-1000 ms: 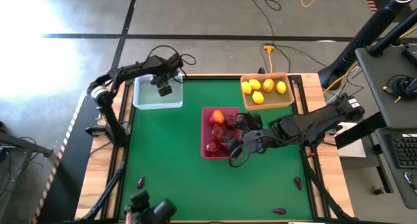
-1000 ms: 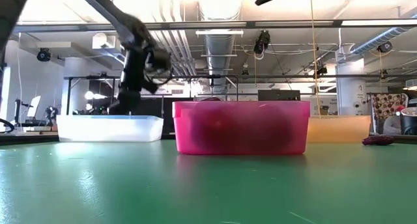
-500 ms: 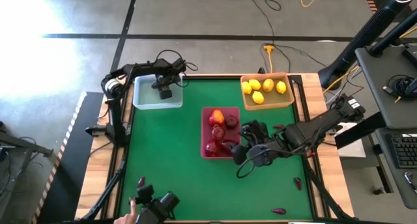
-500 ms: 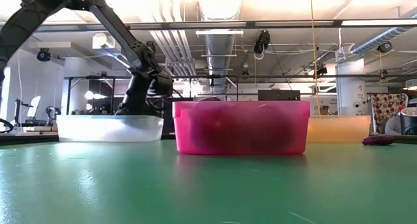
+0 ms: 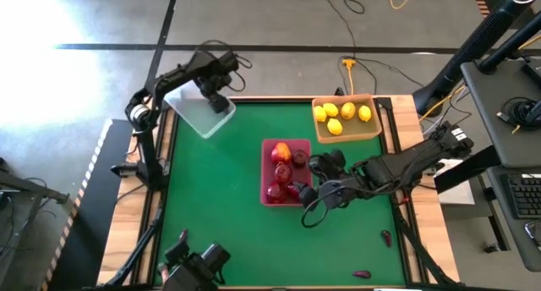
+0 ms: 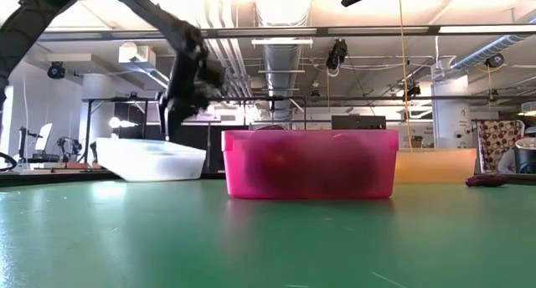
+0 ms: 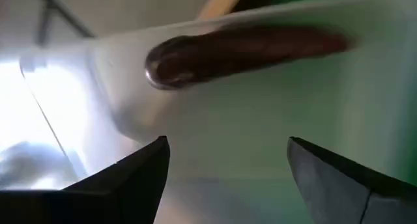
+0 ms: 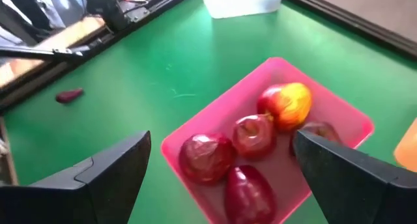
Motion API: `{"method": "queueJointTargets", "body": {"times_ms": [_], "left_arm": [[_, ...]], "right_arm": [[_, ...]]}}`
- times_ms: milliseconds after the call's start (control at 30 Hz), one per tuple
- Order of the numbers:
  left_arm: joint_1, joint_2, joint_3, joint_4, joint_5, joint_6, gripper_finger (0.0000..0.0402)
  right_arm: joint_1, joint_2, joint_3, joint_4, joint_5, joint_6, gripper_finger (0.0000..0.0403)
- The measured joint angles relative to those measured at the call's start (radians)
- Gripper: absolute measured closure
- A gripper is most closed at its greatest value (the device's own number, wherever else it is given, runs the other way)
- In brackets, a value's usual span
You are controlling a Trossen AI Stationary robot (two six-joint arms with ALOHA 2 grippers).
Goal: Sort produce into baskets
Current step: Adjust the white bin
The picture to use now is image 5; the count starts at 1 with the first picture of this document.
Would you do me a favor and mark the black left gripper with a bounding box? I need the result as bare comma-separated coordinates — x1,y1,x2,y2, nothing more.
196,70,232,115

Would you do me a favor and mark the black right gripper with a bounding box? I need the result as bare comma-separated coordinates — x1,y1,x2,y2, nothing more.
298,149,360,208

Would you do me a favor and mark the clear plastic basket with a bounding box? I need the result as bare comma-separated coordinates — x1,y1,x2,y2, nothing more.
162,80,238,140

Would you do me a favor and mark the red yellow apple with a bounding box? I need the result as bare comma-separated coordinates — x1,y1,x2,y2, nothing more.
270,141,292,165

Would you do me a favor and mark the pink plastic basket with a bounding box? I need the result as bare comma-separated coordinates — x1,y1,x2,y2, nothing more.
260,138,314,208

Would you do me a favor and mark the orange plastic basket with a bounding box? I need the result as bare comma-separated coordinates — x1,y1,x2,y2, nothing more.
311,93,383,146

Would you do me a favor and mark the white box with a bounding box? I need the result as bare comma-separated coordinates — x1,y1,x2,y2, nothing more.
434,158,477,206

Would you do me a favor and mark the black floor mat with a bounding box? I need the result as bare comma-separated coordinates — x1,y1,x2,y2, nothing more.
40,118,134,291

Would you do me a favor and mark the dark grey desk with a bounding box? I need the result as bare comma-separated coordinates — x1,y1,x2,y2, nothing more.
459,60,541,169

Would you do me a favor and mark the black monitor pole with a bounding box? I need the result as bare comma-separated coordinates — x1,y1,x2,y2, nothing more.
412,0,541,118

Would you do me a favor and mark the black keyboard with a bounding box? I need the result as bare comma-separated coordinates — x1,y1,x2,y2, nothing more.
500,172,541,221

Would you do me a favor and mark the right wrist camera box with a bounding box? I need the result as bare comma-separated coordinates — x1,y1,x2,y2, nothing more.
319,179,352,211

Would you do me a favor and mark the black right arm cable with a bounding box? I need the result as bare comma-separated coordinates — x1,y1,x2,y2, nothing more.
300,184,339,229

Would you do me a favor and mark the orange power plug cable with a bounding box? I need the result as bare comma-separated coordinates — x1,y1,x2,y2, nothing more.
341,58,358,96

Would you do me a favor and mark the black floor cable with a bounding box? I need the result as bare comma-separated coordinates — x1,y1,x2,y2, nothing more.
310,0,426,89

